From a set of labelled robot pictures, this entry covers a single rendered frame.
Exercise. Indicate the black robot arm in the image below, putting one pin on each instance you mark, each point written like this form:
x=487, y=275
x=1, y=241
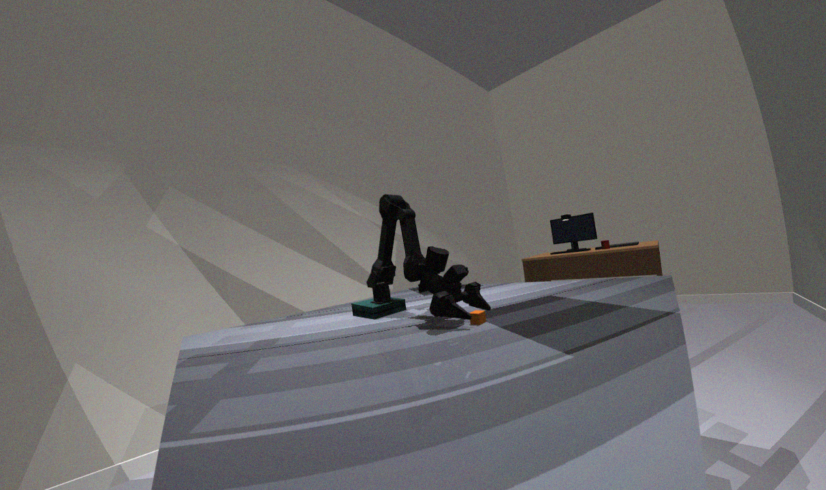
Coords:
x=416, y=267

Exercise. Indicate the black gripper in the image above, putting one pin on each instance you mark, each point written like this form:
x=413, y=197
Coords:
x=444, y=301

